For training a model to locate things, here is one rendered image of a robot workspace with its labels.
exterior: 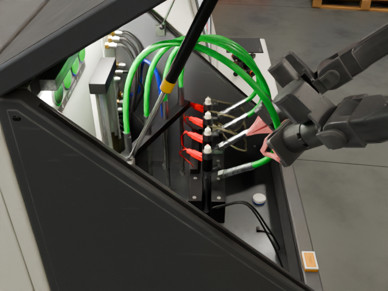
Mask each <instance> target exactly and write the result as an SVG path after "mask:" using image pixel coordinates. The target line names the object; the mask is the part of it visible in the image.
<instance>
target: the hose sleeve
mask: <svg viewBox="0 0 388 291"><path fill-rule="evenodd" d="M253 169H255V168H253V166H252V162H248V163H245V164H243V165H239V166H235V167H231V168H228V169H225V170H224V171H223V173H224V175H225V177H229V176H233V175H235V174H239V173H243V172H246V171H250V170H253Z"/></svg>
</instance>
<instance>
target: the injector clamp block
mask: <svg viewBox="0 0 388 291"><path fill-rule="evenodd" d="M196 130H199V134H200V135H203V129H196ZM221 142H223V135H222V134H219V136H215V137H213V141H212V147H216V146H218V144H219V143H221ZM199 152H201V153H202V143H200V142H199ZM218 163H219V164H220V166H221V168H220V169H218V170H217V171H215V172H213V173H211V175H210V176H211V181H210V210H211V218H212V219H213V220H215V221H216V222H218V223H225V207H221V208H219V209H217V208H214V209H212V207H214V206H219V205H223V204H226V194H225V178H222V179H220V178H219V177H218V171H220V170H224V169H225V165H224V155H219V154H214V155H213V162H212V165H216V164H218ZM203 175H204V174H203V173H202V161H200V160H198V171H197V173H190V165H189V184H188V202H189V203H190V204H192V205H193V206H195V207H196V208H198V209H199V210H200V211H202V210H203Z"/></svg>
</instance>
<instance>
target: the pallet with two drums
mask: <svg viewBox="0 0 388 291"><path fill-rule="evenodd" d="M329 1H351V2H360V3H359V6H347V5H327V4H322V0H312V8H320V9H339V10H359V11H371V12H388V8H378V7H370V5H371V3H388V0H329Z"/></svg>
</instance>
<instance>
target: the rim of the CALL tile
mask: <svg viewBox="0 0 388 291"><path fill-rule="evenodd" d="M304 252H308V251H302V252H301V253H302V257H303V262H304V267H305V270H318V269H319V268H318V264H317V261H316V256H315V252H308V253H313V254H314V258H315V263H316V267H307V265H306V262H305V257H304Z"/></svg>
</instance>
